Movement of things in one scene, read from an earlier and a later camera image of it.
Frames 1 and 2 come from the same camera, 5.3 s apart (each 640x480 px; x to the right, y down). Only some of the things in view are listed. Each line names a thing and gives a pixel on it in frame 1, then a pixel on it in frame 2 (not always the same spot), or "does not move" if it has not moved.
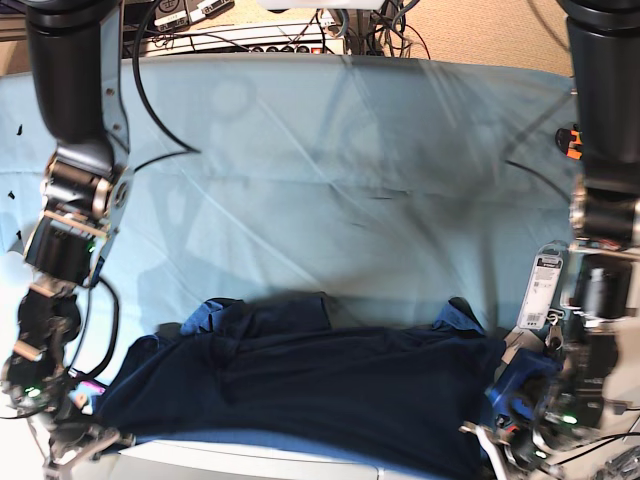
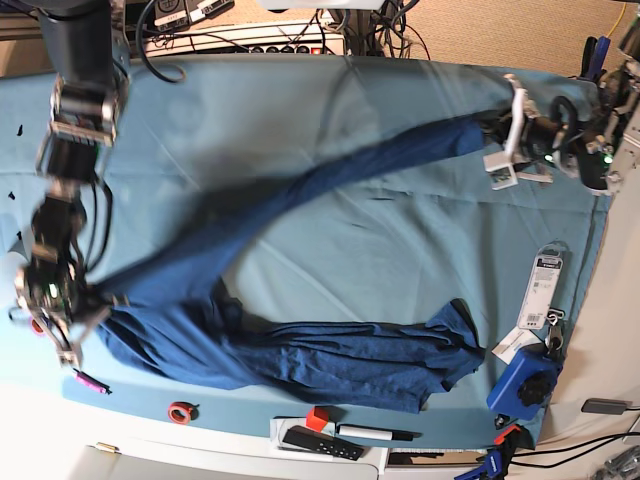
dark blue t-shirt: (402, 401) -> (164, 317)
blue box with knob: (522, 383) does not move
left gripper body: (531, 451) -> (531, 141)
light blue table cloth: (387, 184) does not move
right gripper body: (71, 443) -> (66, 305)
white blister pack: (542, 286) does not move
